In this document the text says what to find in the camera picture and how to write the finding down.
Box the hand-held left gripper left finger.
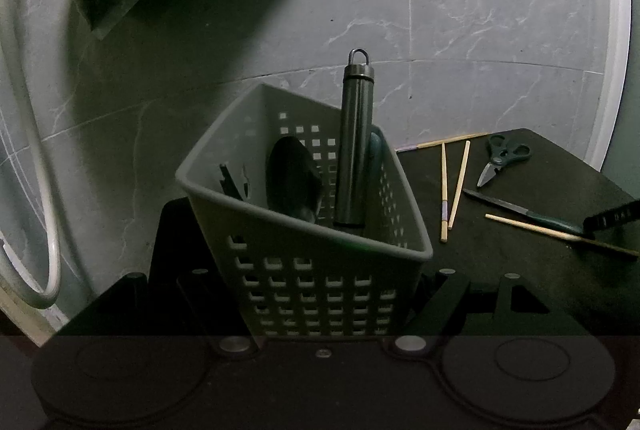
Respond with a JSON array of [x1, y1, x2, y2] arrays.
[[50, 270, 261, 356]]

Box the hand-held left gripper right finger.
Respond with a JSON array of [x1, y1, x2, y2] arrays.
[[385, 267, 591, 352]]

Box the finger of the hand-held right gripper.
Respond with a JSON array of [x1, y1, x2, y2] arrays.
[[582, 199, 640, 233]]

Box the green handled knife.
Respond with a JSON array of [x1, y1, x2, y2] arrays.
[[462, 189, 584, 234]]

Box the wooden chopstick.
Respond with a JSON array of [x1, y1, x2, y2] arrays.
[[440, 143, 449, 242], [396, 132, 489, 154], [484, 213, 640, 257], [448, 140, 471, 230]]

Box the white perforated plastic basket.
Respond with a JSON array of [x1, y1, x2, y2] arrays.
[[175, 83, 434, 338]]

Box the black fork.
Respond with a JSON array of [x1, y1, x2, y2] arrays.
[[218, 163, 251, 202]]

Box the steel spoon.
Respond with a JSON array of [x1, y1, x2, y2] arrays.
[[266, 135, 324, 225]]

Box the steel cylindrical handle utensil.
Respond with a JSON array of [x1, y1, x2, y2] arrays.
[[333, 49, 377, 231]]

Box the white baseboard strip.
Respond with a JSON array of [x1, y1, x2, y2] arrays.
[[582, 0, 632, 171]]

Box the green handled scissors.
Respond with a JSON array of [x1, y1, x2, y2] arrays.
[[476, 133, 532, 189]]

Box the white chipped door frame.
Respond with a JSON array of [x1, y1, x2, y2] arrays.
[[0, 283, 71, 347]]

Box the white hose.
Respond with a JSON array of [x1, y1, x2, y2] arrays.
[[0, 0, 63, 311]]

